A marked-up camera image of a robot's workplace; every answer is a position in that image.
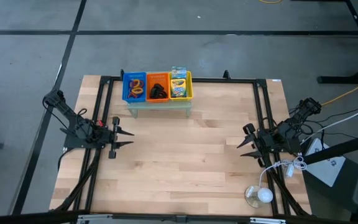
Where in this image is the green white crayon box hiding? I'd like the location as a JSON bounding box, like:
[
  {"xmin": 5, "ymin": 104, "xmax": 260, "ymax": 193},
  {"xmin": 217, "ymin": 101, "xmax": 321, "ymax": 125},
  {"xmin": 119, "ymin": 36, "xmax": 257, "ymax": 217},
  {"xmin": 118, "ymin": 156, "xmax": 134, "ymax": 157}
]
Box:
[{"xmin": 170, "ymin": 65, "xmax": 188, "ymax": 80}]

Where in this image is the black aluminium rig frame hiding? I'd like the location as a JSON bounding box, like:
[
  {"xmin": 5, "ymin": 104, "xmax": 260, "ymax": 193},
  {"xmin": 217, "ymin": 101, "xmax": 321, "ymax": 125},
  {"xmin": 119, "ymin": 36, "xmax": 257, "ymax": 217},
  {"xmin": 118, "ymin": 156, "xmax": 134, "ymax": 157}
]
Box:
[{"xmin": 0, "ymin": 68, "xmax": 358, "ymax": 224}]

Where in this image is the white cable with adapter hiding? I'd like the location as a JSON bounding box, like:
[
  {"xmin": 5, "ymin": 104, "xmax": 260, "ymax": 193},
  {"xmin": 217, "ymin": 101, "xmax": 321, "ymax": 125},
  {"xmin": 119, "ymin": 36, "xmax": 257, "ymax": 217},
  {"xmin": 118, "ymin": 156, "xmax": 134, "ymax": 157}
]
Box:
[{"xmin": 257, "ymin": 155, "xmax": 308, "ymax": 186}]

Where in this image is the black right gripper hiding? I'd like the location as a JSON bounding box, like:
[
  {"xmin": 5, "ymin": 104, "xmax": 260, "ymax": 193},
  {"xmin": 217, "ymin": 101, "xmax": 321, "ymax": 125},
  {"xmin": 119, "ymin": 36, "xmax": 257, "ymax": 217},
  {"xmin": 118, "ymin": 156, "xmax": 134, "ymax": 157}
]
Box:
[{"xmin": 236, "ymin": 123, "xmax": 278, "ymax": 169}]

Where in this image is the black beam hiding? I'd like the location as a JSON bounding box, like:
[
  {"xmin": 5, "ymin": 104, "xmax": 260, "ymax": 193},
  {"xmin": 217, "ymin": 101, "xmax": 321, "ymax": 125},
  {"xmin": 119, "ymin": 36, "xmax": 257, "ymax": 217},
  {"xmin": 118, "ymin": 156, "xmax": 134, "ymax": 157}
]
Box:
[{"xmin": 303, "ymin": 129, "xmax": 358, "ymax": 166}]

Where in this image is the blue plastic basket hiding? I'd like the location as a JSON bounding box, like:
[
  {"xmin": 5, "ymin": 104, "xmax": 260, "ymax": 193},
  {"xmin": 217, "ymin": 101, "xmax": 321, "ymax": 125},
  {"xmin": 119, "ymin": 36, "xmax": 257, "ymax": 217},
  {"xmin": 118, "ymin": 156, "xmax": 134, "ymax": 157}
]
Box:
[{"xmin": 121, "ymin": 71, "xmax": 148, "ymax": 104}]

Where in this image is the yellow extension cable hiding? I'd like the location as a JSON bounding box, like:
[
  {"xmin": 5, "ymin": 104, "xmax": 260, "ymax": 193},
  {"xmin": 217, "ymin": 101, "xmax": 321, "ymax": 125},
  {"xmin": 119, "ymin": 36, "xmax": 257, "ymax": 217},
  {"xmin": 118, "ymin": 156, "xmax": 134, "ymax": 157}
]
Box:
[{"xmin": 320, "ymin": 74, "xmax": 358, "ymax": 107}]

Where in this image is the yellow plastic basket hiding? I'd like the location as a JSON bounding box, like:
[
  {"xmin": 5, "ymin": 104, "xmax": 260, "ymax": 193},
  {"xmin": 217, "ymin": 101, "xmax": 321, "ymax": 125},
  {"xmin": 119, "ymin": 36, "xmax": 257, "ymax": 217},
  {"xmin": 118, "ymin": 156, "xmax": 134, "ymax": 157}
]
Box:
[{"xmin": 168, "ymin": 70, "xmax": 195, "ymax": 102}]

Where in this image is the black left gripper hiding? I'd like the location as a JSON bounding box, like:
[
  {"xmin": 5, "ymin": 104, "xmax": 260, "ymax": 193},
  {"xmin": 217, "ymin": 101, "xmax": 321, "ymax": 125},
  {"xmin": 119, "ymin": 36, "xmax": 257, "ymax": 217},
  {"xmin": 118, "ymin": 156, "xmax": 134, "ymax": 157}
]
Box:
[{"xmin": 104, "ymin": 116, "xmax": 135, "ymax": 160}]

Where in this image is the orange plastic basket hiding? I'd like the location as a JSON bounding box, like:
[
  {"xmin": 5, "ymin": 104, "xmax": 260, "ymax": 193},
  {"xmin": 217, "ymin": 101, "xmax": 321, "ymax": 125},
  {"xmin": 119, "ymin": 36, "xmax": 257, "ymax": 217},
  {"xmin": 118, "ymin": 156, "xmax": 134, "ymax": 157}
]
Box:
[{"xmin": 145, "ymin": 72, "xmax": 172, "ymax": 104}]

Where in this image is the green perforated metal shelf riser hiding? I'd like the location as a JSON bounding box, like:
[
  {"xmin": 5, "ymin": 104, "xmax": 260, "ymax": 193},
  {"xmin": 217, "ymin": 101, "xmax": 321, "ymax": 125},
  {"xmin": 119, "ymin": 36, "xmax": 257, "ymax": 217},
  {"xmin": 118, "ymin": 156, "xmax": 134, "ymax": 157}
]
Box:
[{"xmin": 126, "ymin": 70, "xmax": 193, "ymax": 119}]

